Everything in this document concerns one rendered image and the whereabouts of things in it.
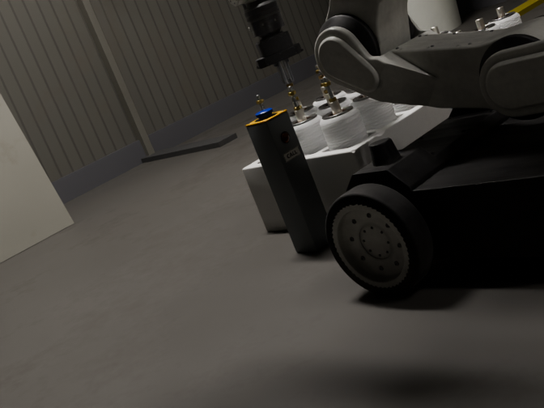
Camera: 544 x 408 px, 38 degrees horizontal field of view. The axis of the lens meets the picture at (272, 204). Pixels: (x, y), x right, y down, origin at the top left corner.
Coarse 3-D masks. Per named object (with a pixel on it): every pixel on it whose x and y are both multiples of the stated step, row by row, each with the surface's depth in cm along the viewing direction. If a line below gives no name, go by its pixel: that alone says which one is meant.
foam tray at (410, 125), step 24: (408, 120) 188; (432, 120) 194; (360, 144) 177; (408, 144) 187; (312, 168) 185; (336, 168) 180; (360, 168) 175; (264, 192) 201; (336, 192) 183; (264, 216) 205
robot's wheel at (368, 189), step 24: (360, 192) 133; (384, 192) 132; (336, 216) 139; (360, 216) 137; (384, 216) 131; (408, 216) 130; (336, 240) 142; (360, 240) 140; (384, 240) 136; (408, 240) 130; (360, 264) 142; (384, 264) 139; (408, 264) 132; (384, 288) 139; (408, 288) 135
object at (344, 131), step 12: (324, 120) 182; (336, 120) 179; (348, 120) 179; (360, 120) 181; (324, 132) 182; (336, 132) 180; (348, 132) 180; (360, 132) 181; (336, 144) 181; (348, 144) 180
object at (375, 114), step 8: (352, 104) 189; (360, 104) 187; (368, 104) 186; (376, 104) 186; (384, 104) 187; (392, 104) 190; (360, 112) 188; (368, 112) 187; (376, 112) 187; (384, 112) 187; (392, 112) 189; (368, 120) 188; (376, 120) 187; (384, 120) 187; (392, 120) 188; (368, 128) 188; (376, 128) 188
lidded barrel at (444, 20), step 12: (408, 0) 454; (420, 0) 454; (432, 0) 456; (444, 0) 460; (408, 12) 457; (420, 12) 456; (432, 12) 457; (444, 12) 460; (456, 12) 468; (420, 24) 458; (432, 24) 459; (444, 24) 461; (456, 24) 467
